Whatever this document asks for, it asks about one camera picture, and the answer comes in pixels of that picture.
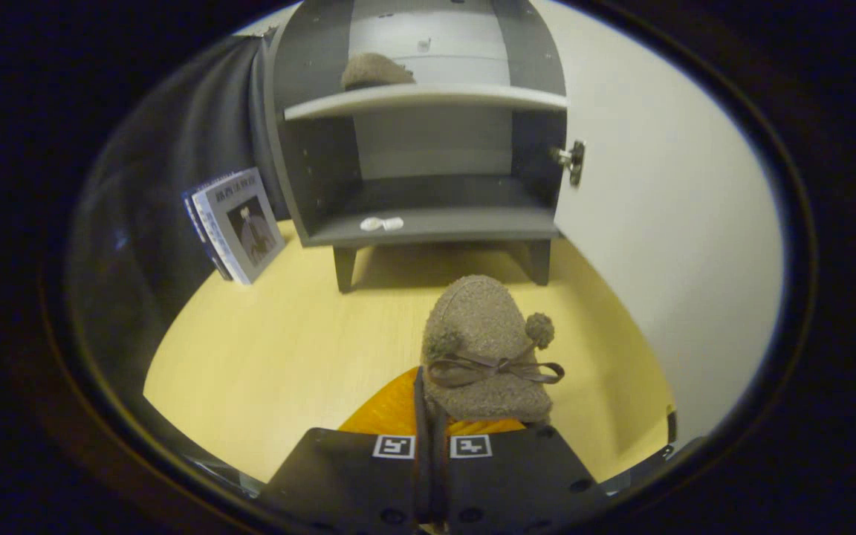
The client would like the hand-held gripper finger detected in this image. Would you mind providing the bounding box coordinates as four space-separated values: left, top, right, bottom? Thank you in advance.
261 368 433 532
432 416 607 532

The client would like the brown fuzzy shoe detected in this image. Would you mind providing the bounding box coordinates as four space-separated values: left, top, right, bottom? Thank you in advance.
421 275 566 426
340 52 415 91

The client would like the grey shoe cabinet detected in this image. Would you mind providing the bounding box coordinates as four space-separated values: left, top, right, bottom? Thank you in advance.
261 0 570 294

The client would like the white shoe cabinet door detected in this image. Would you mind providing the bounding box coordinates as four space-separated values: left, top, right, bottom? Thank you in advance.
532 0 785 447

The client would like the metal door hinge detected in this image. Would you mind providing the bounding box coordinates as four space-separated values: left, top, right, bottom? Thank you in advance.
549 140 586 187

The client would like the black backdrop cloth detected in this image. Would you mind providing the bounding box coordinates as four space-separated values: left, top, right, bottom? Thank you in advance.
68 33 288 447

